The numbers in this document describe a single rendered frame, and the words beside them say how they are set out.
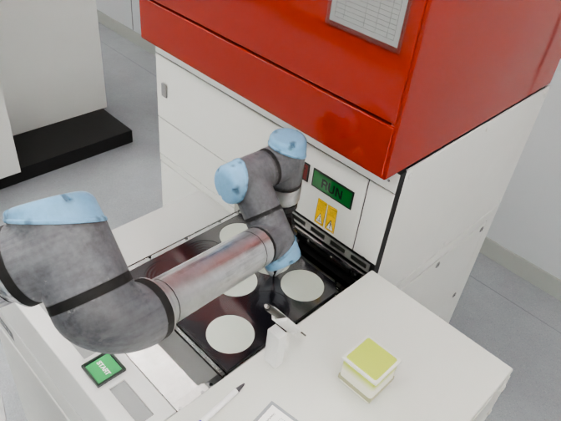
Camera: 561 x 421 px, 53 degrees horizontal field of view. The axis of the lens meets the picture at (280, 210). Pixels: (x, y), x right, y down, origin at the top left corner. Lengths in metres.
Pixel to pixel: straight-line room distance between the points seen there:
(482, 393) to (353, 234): 0.42
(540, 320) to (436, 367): 1.70
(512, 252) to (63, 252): 2.44
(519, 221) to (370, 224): 1.69
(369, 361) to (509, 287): 1.93
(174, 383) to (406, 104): 0.67
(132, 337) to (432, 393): 0.56
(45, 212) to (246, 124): 0.74
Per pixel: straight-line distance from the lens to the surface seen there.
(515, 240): 2.90
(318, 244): 1.34
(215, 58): 1.34
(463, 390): 1.12
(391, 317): 1.18
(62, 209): 0.75
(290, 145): 1.06
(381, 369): 1.01
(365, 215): 1.22
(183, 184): 1.74
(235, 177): 1.01
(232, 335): 1.18
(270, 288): 1.27
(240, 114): 1.40
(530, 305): 2.85
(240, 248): 0.95
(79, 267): 0.75
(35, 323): 1.17
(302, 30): 1.11
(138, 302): 0.78
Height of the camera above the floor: 1.82
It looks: 38 degrees down
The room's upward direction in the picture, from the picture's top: 7 degrees clockwise
